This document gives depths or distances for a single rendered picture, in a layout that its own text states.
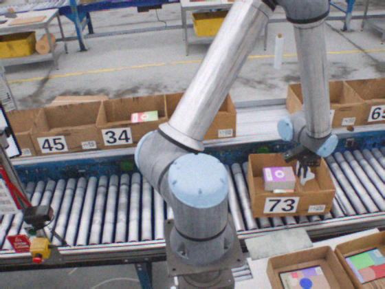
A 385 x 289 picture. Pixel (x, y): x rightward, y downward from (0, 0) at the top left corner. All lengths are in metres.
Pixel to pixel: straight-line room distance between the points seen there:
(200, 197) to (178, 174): 0.08
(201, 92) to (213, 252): 0.44
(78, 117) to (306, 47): 1.60
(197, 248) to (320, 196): 0.89
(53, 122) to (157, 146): 1.42
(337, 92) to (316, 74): 1.37
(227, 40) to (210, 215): 0.47
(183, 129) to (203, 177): 0.18
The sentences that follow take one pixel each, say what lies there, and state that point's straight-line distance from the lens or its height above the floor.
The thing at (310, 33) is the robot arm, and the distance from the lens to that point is 0.97.
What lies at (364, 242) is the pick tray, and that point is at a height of 0.80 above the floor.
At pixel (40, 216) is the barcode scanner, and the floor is 1.08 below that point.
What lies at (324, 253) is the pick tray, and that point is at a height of 0.80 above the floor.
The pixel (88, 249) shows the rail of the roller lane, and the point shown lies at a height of 0.74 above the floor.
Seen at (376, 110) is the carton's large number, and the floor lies 0.99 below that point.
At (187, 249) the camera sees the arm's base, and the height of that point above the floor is 1.27.
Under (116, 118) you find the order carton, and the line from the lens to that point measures 2.20.
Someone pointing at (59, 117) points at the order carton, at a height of 0.96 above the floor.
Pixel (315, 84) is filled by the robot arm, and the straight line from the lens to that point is 1.06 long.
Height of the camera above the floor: 2.06
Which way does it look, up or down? 37 degrees down
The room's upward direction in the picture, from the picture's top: 4 degrees counter-clockwise
